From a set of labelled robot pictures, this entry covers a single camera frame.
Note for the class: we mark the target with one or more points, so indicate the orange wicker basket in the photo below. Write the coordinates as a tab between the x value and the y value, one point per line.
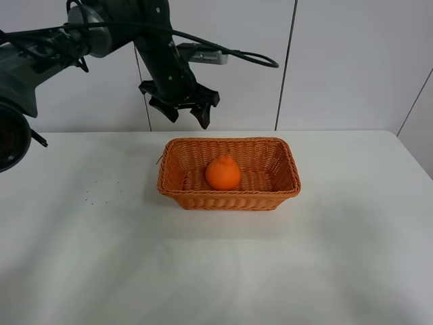
269	175

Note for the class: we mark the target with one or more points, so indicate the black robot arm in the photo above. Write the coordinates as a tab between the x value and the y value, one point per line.
96	28

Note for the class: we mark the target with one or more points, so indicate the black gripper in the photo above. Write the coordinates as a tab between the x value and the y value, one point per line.
173	83

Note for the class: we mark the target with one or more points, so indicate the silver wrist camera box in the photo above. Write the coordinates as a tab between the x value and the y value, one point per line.
199	53

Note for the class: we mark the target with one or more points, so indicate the orange with stem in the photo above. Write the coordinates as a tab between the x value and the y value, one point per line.
223	173

